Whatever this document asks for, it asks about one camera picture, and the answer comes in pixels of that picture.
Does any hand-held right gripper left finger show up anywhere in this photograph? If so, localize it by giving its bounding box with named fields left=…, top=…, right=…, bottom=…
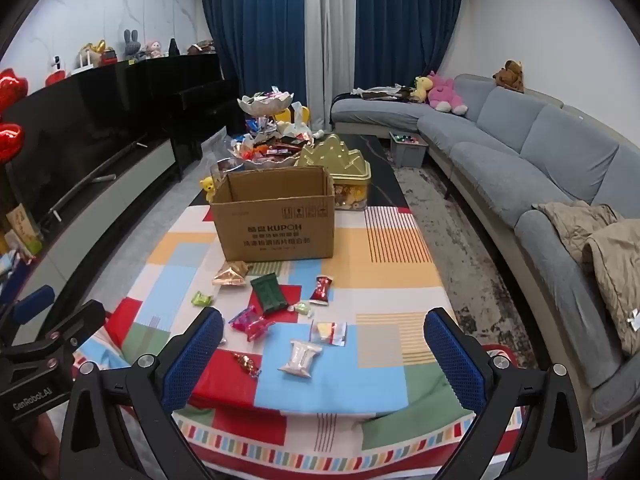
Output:
left=59, top=306, right=226, bottom=480

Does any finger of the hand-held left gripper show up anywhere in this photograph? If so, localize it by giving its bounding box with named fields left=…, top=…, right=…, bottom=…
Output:
left=11, top=285, right=56, bottom=326
left=10, top=300, right=107, bottom=362

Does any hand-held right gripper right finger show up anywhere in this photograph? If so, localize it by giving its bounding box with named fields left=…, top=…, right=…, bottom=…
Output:
left=424, top=307, right=588, bottom=480

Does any small red candy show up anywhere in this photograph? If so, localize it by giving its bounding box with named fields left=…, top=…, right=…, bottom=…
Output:
left=231, top=352, right=262, bottom=379

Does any pink snack packet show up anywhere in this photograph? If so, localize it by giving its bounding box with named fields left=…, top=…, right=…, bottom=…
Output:
left=229, top=306, right=262, bottom=332
left=247, top=317, right=276, bottom=342

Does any gold snack packet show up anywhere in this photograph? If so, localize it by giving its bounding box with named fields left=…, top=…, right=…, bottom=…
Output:
left=212, top=261, right=250, bottom=287

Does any dark green snack packet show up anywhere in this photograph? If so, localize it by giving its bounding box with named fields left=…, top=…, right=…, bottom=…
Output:
left=250, top=273, right=289, bottom=317

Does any clear silver snack packet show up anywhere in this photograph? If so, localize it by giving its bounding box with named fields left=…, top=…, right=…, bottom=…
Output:
left=309, top=320, right=348, bottom=347

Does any red and white snack packet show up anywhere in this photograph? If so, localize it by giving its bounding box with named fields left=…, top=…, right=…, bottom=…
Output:
left=309, top=276, right=335, bottom=306

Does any brown cardboard box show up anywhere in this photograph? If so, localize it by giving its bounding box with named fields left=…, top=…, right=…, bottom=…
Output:
left=209, top=166, right=336, bottom=263

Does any pile of assorted snacks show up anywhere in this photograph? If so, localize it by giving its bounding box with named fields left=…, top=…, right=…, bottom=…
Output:
left=234, top=132, right=311, bottom=167

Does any red round container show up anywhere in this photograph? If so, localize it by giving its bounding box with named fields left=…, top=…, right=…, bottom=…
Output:
left=480, top=344, right=527, bottom=368

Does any green and yellow box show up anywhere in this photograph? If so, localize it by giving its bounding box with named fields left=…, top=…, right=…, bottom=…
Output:
left=5, top=205, right=44, bottom=257

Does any grey patterned rug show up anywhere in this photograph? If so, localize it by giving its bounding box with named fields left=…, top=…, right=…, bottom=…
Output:
left=394, top=162, right=543, bottom=366

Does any colourful patchwork tablecloth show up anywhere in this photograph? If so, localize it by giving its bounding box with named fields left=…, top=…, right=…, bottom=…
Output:
left=67, top=205, right=531, bottom=480

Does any grey television cabinet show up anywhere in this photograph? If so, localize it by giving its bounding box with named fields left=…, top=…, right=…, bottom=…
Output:
left=27, top=137, right=182, bottom=263

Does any red heart balloon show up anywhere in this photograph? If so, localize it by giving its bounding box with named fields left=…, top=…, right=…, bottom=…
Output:
left=0, top=122, right=25, bottom=164
left=0, top=67, right=29, bottom=112

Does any black tv cabinet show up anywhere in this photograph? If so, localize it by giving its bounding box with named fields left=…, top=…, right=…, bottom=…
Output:
left=0, top=67, right=173, bottom=241

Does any beige quilted jacket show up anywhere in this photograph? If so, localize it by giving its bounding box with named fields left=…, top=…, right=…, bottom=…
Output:
left=532, top=200, right=640, bottom=357

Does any clear jar of brown balls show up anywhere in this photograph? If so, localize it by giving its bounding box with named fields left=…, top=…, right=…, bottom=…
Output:
left=210, top=159, right=246, bottom=188

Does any grey sectional sofa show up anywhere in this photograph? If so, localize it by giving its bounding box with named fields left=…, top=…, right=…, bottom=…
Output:
left=330, top=74, right=640, bottom=441

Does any grey storage bin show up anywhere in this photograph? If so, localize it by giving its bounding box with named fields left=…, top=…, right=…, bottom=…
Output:
left=389, top=131, right=430, bottom=169

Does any gold mountain-lid cookie tin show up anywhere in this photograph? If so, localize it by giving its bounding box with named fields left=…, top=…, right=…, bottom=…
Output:
left=295, top=134, right=372, bottom=211

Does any black upright piano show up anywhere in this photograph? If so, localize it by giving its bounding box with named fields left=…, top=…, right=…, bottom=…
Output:
left=116, top=52, right=242, bottom=181

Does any white plastic bag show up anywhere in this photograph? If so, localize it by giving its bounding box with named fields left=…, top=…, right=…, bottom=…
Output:
left=292, top=104, right=315, bottom=136

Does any gold foil balloon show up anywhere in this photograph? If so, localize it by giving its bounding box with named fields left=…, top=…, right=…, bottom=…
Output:
left=80, top=38, right=117, bottom=67

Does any tiered glass snack tray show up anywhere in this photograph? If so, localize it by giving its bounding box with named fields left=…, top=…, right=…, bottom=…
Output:
left=227, top=87, right=313, bottom=170

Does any pink plush toy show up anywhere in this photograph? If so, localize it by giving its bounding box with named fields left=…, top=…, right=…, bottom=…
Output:
left=427, top=71, right=469, bottom=115

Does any yellow plush toy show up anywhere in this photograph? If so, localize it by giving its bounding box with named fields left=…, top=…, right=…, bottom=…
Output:
left=412, top=76, right=434, bottom=104

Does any grey bunny plush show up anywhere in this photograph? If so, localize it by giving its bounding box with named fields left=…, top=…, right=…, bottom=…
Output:
left=123, top=29, right=143, bottom=63

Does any dark cloth pile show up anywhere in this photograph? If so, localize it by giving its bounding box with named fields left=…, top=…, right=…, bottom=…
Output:
left=352, top=82, right=417, bottom=104

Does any brown plush toy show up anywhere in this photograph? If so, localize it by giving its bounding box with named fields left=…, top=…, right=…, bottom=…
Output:
left=492, top=60, right=526, bottom=94

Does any blue curtain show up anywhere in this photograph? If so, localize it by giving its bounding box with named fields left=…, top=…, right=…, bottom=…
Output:
left=355, top=0, right=468, bottom=97
left=195, top=0, right=307, bottom=137

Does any white sheer curtain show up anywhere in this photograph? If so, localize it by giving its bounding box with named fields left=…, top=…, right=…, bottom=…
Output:
left=303, top=0, right=358, bottom=133

